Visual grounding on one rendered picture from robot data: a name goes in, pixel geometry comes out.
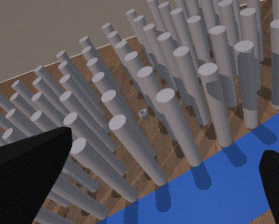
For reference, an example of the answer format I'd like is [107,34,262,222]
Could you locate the blue tape strip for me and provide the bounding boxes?
[96,112,279,224]

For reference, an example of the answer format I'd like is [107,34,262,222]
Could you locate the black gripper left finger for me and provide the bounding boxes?
[0,127,72,224]

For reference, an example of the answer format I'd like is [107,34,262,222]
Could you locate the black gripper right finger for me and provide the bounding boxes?
[259,149,279,224]

